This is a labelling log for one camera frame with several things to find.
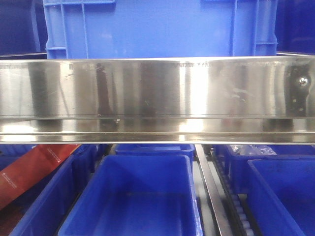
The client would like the steel shelf front beam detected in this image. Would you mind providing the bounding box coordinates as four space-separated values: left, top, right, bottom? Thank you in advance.
0 55 315 145

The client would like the blue bin with plastic bags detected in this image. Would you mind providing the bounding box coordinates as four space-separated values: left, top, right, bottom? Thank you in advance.
215 145 315 194

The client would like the blue bin lower rear centre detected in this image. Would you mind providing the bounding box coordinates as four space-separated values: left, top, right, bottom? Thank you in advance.
115 144 195 171

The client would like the blue bin upper shelf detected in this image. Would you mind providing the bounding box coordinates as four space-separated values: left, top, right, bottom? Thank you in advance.
43 0 278 59

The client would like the blue bin lower right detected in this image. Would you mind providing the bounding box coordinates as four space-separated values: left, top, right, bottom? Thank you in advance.
247 159 315 236

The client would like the red paper package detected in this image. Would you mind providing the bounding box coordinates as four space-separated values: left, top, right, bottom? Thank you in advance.
0 144 80 209

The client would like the white roller track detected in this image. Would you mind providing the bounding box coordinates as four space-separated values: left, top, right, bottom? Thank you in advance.
211 145 255 236

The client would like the blue bin lower left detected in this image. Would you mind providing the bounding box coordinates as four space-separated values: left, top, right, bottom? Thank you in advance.
10 145 98 236

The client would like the steel shelf divider rail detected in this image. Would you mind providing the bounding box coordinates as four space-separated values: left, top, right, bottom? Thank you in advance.
195 145 233 236

